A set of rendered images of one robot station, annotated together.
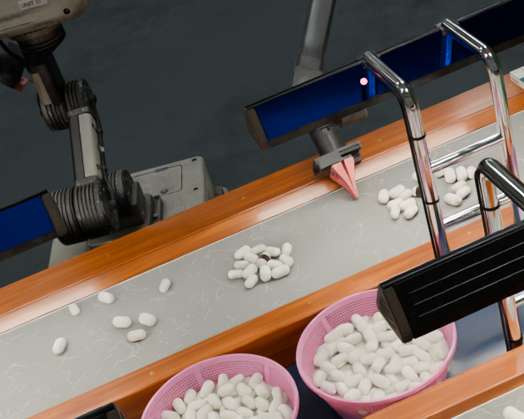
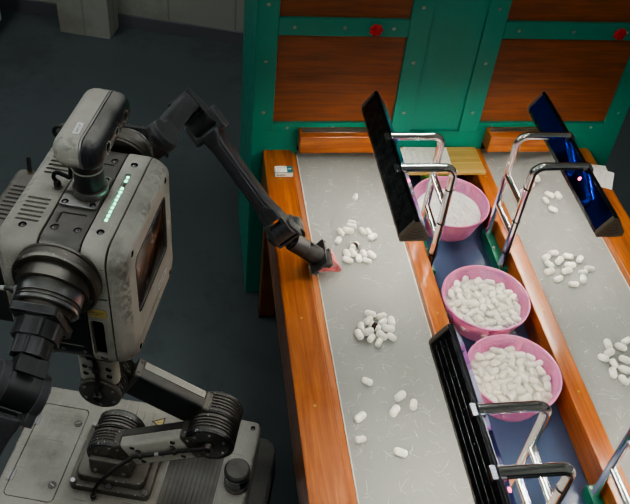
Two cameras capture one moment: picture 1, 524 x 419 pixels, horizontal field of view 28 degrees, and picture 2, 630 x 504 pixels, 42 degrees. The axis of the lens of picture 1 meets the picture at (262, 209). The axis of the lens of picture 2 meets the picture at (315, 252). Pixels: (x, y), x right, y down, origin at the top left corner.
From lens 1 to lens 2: 2.55 m
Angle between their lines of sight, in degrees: 70
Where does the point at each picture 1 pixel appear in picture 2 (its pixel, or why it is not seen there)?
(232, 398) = (493, 368)
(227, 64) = not seen: outside the picture
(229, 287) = (386, 350)
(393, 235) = (384, 269)
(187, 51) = not seen: outside the picture
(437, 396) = (533, 288)
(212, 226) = (322, 340)
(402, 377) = (498, 302)
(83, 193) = (224, 404)
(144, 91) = not seen: outside the picture
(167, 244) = (326, 368)
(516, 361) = (520, 257)
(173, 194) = (90, 417)
